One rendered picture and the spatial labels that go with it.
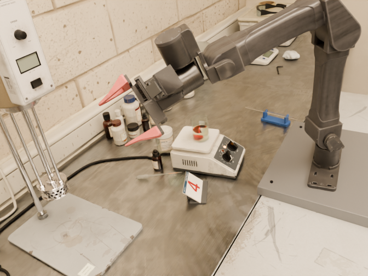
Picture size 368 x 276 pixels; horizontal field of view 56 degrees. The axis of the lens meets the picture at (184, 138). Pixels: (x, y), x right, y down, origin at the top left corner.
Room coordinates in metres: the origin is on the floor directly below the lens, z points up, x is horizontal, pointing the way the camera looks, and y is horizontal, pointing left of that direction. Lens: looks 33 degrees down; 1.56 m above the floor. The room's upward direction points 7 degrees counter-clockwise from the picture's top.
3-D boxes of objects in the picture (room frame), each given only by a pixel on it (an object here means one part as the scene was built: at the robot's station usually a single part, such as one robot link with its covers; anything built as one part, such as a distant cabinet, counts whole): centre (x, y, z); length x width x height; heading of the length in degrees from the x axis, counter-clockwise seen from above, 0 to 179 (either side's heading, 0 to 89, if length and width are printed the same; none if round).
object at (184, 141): (0.88, -0.04, 0.98); 0.12 x 0.12 x 0.01; 66
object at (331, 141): (0.73, -0.36, 1.05); 0.09 x 0.06 x 0.06; 9
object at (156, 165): (0.87, 0.09, 0.94); 0.03 x 0.03 x 0.07
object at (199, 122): (0.87, -0.05, 1.02); 0.06 x 0.05 x 0.08; 10
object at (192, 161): (0.87, -0.06, 0.94); 0.22 x 0.13 x 0.08; 66
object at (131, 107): (1.16, 0.18, 0.96); 0.06 x 0.06 x 0.11
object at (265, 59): (1.71, -0.38, 0.92); 0.26 x 0.19 x 0.05; 56
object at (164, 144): (0.96, 0.06, 0.94); 0.06 x 0.06 x 0.08
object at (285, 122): (1.05, -0.33, 0.92); 0.10 x 0.03 x 0.04; 49
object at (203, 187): (0.73, -0.02, 0.92); 0.09 x 0.06 x 0.04; 170
